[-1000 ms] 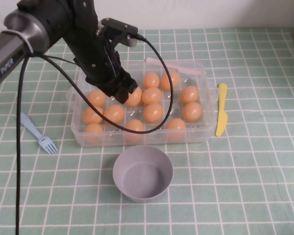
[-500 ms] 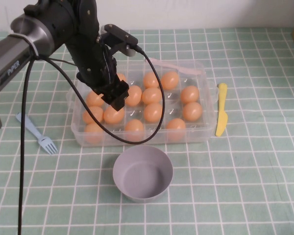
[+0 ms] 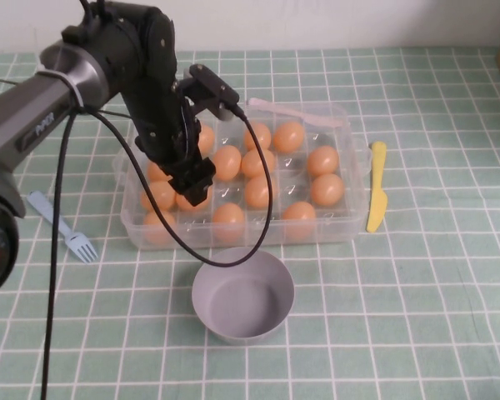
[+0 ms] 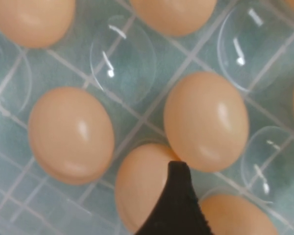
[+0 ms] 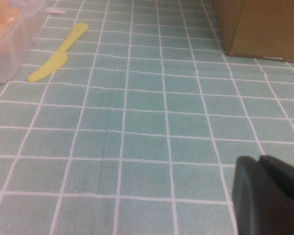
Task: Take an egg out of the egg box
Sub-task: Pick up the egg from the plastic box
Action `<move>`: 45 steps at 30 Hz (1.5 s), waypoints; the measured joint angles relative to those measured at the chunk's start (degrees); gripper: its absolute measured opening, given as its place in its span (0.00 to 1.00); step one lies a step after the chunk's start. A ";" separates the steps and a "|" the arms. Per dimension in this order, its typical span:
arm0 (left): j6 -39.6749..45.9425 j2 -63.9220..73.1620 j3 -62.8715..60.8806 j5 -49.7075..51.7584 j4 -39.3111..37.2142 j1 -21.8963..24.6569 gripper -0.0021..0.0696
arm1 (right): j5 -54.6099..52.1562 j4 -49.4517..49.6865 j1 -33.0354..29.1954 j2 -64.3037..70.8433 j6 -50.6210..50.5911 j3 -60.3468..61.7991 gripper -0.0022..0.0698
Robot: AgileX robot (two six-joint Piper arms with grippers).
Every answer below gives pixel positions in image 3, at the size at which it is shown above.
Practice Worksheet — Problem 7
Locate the orange plastic egg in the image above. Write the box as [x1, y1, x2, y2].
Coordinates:
[282, 201, 318, 241]
[146, 160, 173, 183]
[241, 148, 277, 178]
[175, 185, 213, 212]
[142, 209, 178, 245]
[272, 121, 306, 153]
[197, 124, 216, 154]
[211, 145, 243, 182]
[310, 173, 345, 208]
[242, 122, 273, 152]
[244, 174, 278, 209]
[212, 202, 246, 245]
[307, 146, 340, 177]
[140, 180, 178, 211]

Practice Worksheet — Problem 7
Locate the pink plastic spoon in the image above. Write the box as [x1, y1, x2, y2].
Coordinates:
[247, 97, 345, 131]

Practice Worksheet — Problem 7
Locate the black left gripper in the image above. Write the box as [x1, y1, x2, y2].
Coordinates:
[127, 82, 217, 208]

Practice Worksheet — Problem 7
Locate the transparent plastic egg box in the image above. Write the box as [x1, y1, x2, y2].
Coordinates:
[114, 102, 373, 252]

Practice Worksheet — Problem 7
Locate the white cable tie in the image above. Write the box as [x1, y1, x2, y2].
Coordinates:
[45, 69, 87, 114]

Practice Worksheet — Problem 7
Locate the green checked tablecloth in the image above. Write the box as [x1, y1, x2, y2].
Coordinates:
[0, 46, 500, 400]

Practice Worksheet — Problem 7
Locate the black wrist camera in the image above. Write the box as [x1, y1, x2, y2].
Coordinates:
[187, 63, 240, 123]

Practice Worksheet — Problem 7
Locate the yellow plastic knife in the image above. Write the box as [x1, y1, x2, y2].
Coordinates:
[366, 141, 389, 233]

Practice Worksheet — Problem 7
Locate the black camera cable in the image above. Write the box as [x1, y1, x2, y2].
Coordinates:
[39, 103, 277, 400]

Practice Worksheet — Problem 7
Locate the grey round bowl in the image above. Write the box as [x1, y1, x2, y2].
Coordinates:
[191, 246, 296, 347]

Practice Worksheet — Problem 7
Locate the light blue plastic fork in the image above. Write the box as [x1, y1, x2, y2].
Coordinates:
[27, 190, 100, 264]

